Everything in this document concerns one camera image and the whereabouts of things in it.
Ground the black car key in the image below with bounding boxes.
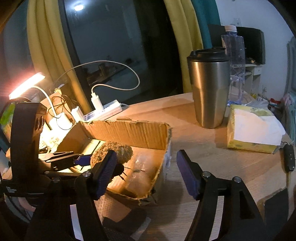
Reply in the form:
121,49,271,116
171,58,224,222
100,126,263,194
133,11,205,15
283,144,295,173

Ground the white desk lamp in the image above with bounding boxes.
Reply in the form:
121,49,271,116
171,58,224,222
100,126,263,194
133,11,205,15
9,72,73,131

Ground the white textured cloth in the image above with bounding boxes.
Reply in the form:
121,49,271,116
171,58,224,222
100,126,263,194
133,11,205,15
94,194,131,222

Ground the yellow tissue pack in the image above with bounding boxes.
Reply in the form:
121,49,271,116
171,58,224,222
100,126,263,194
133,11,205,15
227,104,286,154

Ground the teal curtain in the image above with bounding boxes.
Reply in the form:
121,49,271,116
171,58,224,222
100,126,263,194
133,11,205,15
191,0,221,49

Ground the steel tumbler black lid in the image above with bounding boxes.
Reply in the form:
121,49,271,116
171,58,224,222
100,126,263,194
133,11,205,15
187,47,230,128

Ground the yellow curtain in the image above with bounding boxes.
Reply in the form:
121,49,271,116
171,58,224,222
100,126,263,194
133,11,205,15
164,0,203,93

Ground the white power strip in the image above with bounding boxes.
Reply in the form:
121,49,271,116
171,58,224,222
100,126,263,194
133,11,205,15
83,100,122,122

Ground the brown cardboard box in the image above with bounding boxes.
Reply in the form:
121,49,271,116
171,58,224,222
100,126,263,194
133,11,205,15
57,120,171,205

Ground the clear plastic water bottle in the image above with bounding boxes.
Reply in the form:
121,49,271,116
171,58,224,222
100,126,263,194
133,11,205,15
221,25,245,106

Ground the white charger with cable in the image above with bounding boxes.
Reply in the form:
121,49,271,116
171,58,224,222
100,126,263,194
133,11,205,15
56,60,140,111

